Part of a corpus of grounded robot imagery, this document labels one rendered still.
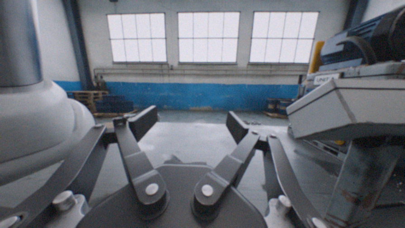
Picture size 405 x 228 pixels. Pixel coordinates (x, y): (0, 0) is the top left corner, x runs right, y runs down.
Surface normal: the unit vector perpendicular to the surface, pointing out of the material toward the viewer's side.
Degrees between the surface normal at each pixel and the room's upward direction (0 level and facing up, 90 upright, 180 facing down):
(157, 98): 90
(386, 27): 86
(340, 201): 90
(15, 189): 0
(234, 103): 90
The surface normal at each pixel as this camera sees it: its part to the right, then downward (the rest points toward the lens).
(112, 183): 0.02, -0.97
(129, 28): -0.05, 0.22
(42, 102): 0.98, -0.16
